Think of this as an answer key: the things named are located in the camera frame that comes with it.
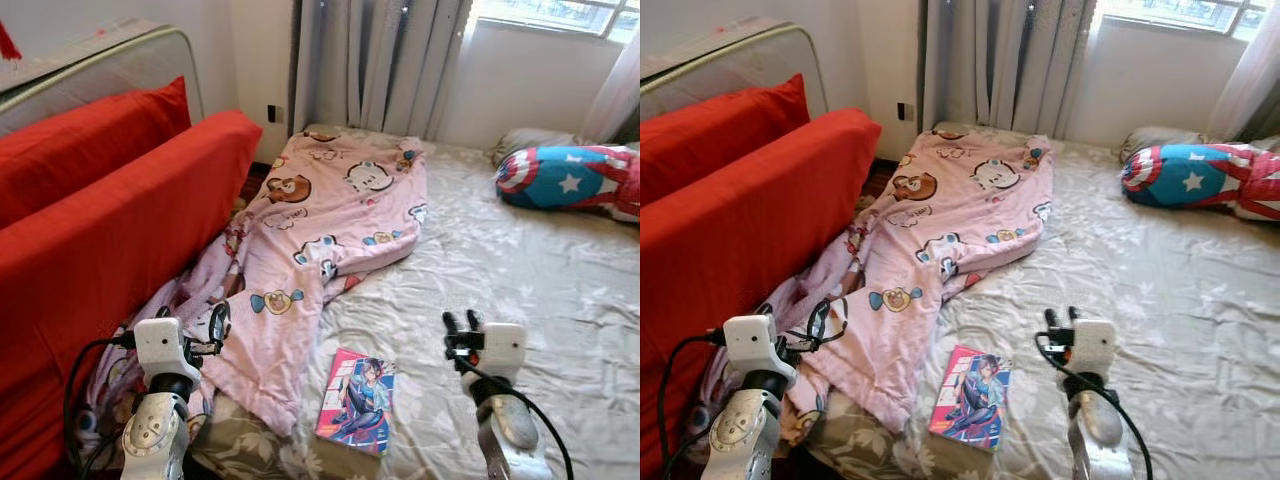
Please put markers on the colourful manga book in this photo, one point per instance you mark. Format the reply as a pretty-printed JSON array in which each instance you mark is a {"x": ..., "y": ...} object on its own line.
[
  {"x": 355, "y": 400},
  {"x": 970, "y": 398}
]

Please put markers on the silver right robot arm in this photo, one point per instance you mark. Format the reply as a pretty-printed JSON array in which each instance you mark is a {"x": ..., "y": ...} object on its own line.
[
  {"x": 505, "y": 425},
  {"x": 1095, "y": 425}
]

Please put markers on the bed with floral grey sheet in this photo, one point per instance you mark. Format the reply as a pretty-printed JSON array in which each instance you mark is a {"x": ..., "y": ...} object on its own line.
[
  {"x": 520, "y": 300},
  {"x": 1150, "y": 300}
]

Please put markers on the thick red cushion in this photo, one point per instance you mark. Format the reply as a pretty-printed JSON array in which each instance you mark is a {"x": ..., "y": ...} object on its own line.
[
  {"x": 100, "y": 270},
  {"x": 740, "y": 260}
]

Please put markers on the pink cartoon print blanket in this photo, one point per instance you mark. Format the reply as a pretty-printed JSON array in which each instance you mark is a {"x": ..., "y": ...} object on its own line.
[
  {"x": 950, "y": 240},
  {"x": 320, "y": 240}
]

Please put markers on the Captain America bolster pillow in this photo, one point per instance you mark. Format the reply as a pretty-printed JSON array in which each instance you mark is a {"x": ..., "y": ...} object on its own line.
[
  {"x": 1190, "y": 180},
  {"x": 565, "y": 180}
]

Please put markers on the small taupe pillow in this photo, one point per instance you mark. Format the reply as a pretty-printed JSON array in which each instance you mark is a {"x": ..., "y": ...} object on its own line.
[
  {"x": 1155, "y": 140},
  {"x": 530, "y": 142}
]

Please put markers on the thin red cushion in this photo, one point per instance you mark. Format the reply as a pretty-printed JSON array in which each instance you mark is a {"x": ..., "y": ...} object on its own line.
[
  {"x": 90, "y": 150},
  {"x": 720, "y": 140}
]

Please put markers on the grey pleated curtain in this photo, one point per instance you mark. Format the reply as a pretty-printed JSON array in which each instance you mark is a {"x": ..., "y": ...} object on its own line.
[
  {"x": 380, "y": 60},
  {"x": 1005, "y": 60}
]

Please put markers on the white sheer curtain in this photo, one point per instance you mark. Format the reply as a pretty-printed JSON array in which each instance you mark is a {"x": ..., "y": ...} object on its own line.
[
  {"x": 615, "y": 100},
  {"x": 1245, "y": 95}
]

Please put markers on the white framed window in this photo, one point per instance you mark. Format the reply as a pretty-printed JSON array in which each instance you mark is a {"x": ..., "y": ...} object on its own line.
[
  {"x": 1185, "y": 12},
  {"x": 560, "y": 12}
]

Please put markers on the red hanging tassel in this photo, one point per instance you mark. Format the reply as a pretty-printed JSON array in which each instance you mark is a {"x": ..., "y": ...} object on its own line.
[{"x": 8, "y": 42}]

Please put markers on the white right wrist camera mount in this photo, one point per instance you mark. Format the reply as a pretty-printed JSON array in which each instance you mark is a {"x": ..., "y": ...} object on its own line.
[
  {"x": 1095, "y": 345},
  {"x": 505, "y": 345}
]

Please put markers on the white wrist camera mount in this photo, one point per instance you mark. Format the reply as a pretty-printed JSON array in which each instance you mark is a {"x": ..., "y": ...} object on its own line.
[
  {"x": 1095, "y": 345},
  {"x": 160, "y": 342},
  {"x": 750, "y": 340},
  {"x": 505, "y": 345}
]

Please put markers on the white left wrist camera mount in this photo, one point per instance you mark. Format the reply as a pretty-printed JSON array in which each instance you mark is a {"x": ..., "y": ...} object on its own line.
[
  {"x": 160, "y": 342},
  {"x": 750, "y": 340}
]

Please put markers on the dark wall socket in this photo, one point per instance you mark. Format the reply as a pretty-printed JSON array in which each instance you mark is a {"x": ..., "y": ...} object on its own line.
[
  {"x": 904, "y": 112},
  {"x": 275, "y": 113}
]

